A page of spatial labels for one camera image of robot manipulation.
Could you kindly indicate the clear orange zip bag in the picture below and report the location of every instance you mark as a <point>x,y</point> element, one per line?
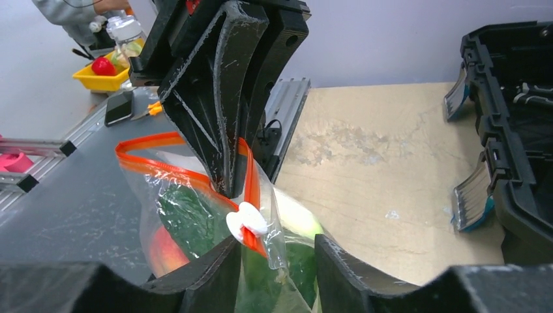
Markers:
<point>153,163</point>

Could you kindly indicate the black smartphone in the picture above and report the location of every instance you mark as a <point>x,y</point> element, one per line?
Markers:
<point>119,107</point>

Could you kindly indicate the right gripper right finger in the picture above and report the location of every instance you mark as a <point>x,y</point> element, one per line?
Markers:
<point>347,284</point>

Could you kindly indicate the aluminium frame rail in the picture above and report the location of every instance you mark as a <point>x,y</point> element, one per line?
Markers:
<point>285,105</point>

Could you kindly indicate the green cucumber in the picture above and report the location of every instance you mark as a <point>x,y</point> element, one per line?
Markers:
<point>196,222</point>

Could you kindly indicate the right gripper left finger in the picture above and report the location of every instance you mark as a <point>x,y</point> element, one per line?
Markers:
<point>207,284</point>

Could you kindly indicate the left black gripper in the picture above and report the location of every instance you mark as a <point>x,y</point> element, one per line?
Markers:
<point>228,56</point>

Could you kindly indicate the white radish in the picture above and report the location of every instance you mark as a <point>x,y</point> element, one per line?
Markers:
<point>297,219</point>

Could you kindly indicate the red toy fruit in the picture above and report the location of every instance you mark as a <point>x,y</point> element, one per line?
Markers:
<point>102,66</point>

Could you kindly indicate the orange handled cutter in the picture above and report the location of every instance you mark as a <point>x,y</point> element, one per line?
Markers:
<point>152,110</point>

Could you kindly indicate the person in grey sleeve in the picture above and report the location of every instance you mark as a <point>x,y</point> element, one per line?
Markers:
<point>75,16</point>

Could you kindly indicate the pink object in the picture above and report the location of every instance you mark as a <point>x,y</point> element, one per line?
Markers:
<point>13,158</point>

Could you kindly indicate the clear plastic bottle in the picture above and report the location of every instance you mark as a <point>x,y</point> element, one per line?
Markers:
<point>129,38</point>

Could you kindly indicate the black open toolbox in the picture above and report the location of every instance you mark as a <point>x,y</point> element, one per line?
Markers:
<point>506,72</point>

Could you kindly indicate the pink peach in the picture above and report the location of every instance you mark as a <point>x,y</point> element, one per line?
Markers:
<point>164,254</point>

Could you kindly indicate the yellow plastic tray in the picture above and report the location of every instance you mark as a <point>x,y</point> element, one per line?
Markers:
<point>110,83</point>

